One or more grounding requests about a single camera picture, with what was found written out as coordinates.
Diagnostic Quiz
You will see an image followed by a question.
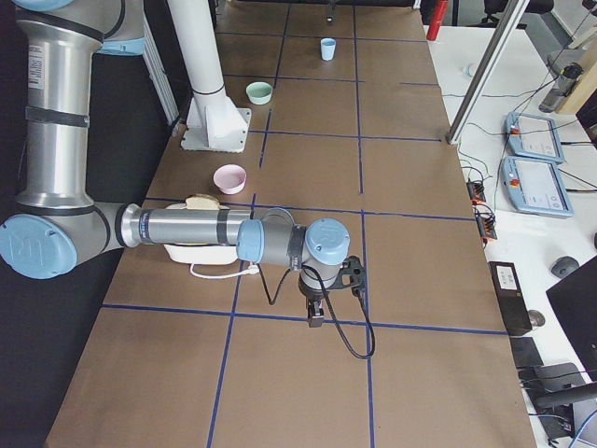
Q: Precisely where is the black computer mouse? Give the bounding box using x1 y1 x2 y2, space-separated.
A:
550 256 580 279

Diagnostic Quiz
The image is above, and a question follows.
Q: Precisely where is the upper teach pendant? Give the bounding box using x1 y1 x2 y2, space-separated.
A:
505 111 565 164

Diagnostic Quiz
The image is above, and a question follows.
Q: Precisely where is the teach pendant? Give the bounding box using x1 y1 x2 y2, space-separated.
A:
505 111 565 164
501 156 574 218

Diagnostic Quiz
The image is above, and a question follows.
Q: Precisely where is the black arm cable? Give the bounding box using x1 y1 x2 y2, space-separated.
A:
257 264 377 360

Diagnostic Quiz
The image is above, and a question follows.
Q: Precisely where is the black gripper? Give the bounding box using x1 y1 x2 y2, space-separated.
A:
298 277 325 328

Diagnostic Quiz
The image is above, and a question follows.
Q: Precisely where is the aluminium frame post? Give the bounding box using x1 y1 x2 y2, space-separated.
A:
446 0 530 145

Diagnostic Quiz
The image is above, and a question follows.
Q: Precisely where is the grey water bottle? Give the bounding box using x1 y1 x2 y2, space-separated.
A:
538 63 583 113

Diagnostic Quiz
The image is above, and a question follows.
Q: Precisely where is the orange black connector board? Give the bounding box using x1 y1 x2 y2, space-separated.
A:
466 180 497 246

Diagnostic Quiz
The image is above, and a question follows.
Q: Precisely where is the pink bowl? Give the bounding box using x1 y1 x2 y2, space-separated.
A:
213 164 247 195

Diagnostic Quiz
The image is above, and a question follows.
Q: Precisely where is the white toaster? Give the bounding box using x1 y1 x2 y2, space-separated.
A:
162 201 239 266

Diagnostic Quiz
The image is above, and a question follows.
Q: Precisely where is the lower teach pendant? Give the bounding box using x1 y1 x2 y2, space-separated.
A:
501 156 574 218

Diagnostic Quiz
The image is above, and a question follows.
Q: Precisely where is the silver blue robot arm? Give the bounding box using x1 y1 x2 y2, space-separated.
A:
1 1 351 327

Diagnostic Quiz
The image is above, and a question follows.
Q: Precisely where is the light blue cup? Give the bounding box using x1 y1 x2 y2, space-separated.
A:
320 37 337 62

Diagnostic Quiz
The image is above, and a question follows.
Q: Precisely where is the black box on desk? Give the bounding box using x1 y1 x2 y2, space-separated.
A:
488 261 532 336

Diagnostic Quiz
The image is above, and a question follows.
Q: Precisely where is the paper cup on desk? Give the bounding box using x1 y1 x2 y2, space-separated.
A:
464 63 477 78

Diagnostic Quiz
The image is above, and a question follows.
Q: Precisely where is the red cylinder bottle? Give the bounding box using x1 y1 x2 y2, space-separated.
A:
426 0 449 41

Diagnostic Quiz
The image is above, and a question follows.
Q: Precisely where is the white camera pole stand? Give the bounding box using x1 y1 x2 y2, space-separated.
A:
168 0 252 153

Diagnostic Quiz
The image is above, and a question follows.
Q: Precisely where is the green bowl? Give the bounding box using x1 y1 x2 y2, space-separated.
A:
245 81 273 105

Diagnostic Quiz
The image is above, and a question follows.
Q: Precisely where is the bread slice in toaster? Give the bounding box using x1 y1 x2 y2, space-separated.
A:
185 194 220 211

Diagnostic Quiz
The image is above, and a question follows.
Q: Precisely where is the black monitor corner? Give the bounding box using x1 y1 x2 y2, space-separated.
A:
547 258 597 380

